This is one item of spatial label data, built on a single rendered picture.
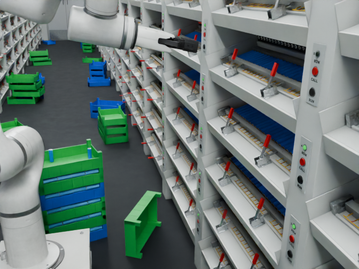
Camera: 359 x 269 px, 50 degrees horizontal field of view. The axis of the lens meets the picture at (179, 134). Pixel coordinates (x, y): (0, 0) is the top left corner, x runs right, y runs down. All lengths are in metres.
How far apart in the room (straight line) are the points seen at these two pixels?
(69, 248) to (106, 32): 0.74
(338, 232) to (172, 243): 1.27
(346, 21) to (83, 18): 0.58
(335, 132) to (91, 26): 0.60
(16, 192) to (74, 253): 0.29
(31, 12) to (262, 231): 0.86
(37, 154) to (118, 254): 0.89
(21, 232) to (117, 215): 1.07
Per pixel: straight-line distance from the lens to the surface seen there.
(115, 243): 2.04
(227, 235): 1.49
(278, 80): 1.09
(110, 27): 0.98
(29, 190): 1.22
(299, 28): 0.88
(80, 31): 0.98
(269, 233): 1.17
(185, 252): 1.97
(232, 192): 1.36
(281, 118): 0.96
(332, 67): 0.78
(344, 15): 0.77
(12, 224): 1.24
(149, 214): 2.15
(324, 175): 0.86
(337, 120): 0.82
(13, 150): 1.13
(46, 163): 1.99
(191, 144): 1.75
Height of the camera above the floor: 1.20
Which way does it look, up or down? 20 degrees down
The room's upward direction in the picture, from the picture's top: 1 degrees clockwise
